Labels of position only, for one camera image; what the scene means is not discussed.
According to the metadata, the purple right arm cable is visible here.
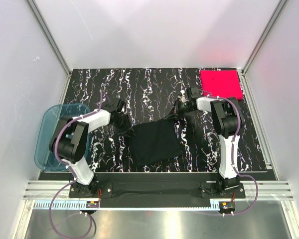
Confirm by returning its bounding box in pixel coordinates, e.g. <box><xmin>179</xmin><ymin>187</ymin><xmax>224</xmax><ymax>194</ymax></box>
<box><xmin>204</xmin><ymin>94</ymin><xmax>259</xmax><ymax>215</ymax></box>

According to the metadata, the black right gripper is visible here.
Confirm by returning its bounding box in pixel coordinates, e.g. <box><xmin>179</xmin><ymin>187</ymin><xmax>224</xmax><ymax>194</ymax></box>
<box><xmin>164</xmin><ymin>99</ymin><xmax>194</xmax><ymax>120</ymax></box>

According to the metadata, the aluminium frame rail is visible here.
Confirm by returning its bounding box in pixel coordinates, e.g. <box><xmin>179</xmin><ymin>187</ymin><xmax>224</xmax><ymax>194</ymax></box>
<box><xmin>23</xmin><ymin>181</ymin><xmax>293</xmax><ymax>201</ymax></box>

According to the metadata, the folded red t shirt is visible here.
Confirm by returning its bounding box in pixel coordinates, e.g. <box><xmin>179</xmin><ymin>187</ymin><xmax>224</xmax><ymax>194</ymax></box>
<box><xmin>200</xmin><ymin>70</ymin><xmax>243</xmax><ymax>100</ymax></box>

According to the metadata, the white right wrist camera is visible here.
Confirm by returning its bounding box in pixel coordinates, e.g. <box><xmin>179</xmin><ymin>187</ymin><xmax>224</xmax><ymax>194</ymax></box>
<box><xmin>178</xmin><ymin>90</ymin><xmax>187</xmax><ymax>103</ymax></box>

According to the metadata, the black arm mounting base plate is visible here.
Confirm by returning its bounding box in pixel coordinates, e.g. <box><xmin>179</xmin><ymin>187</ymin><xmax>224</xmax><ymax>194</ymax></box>
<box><xmin>69</xmin><ymin>172</ymin><xmax>246</xmax><ymax>199</ymax></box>

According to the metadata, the blue transparent plastic bin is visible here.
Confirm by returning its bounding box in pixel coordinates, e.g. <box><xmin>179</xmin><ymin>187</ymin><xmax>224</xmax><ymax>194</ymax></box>
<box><xmin>34</xmin><ymin>103</ymin><xmax>91</xmax><ymax>172</ymax></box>

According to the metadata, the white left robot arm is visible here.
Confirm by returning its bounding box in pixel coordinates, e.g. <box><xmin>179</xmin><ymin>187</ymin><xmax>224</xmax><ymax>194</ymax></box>
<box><xmin>49</xmin><ymin>99</ymin><xmax>135</xmax><ymax>197</ymax></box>

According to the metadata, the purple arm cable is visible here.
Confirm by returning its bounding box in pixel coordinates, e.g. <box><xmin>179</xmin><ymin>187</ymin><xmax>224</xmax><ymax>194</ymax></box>
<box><xmin>204</xmin><ymin>94</ymin><xmax>259</xmax><ymax>215</ymax></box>
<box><xmin>48</xmin><ymin>89</ymin><xmax>110</xmax><ymax>237</ymax></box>

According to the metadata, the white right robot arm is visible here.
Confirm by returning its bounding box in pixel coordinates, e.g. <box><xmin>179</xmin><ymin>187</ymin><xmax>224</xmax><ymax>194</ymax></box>
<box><xmin>164</xmin><ymin>87</ymin><xmax>245</xmax><ymax>198</ymax></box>

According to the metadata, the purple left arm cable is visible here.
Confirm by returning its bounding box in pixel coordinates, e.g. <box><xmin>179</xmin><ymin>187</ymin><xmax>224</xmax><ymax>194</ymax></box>
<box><xmin>48</xmin><ymin>89</ymin><xmax>110</xmax><ymax>237</ymax></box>

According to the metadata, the black t shirt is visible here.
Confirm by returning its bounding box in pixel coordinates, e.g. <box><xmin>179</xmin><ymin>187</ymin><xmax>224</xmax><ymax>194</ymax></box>
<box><xmin>130</xmin><ymin>119</ymin><xmax>182</xmax><ymax>167</ymax></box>

